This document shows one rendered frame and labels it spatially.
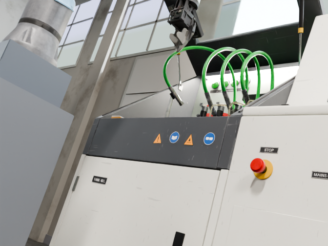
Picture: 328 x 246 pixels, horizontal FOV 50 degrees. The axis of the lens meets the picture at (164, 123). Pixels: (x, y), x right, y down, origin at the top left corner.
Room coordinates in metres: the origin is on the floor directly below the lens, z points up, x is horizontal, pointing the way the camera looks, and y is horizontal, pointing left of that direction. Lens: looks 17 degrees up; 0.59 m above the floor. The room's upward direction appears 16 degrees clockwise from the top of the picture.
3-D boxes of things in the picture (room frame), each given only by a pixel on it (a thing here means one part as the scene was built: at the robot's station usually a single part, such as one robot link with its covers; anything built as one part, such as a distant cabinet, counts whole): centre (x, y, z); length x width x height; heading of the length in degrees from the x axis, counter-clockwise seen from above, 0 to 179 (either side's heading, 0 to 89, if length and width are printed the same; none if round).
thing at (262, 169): (0.83, -0.26, 0.80); 0.05 x 0.04 x 0.05; 44
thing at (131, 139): (1.19, 0.03, 0.87); 0.62 x 0.04 x 0.16; 44
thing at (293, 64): (1.54, -0.33, 1.43); 0.54 x 0.03 x 0.02; 44
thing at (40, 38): (0.87, 0.39, 0.95); 0.15 x 0.15 x 0.10
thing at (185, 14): (1.16, 0.04, 1.38); 0.09 x 0.08 x 0.12; 134
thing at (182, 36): (1.15, 0.03, 1.27); 0.06 x 0.03 x 0.09; 134
